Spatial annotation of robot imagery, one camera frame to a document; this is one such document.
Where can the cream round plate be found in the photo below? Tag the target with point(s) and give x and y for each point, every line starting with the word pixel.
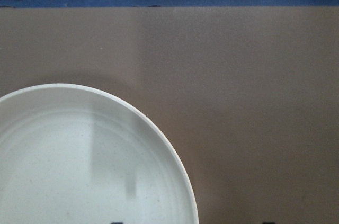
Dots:
pixel 75 154

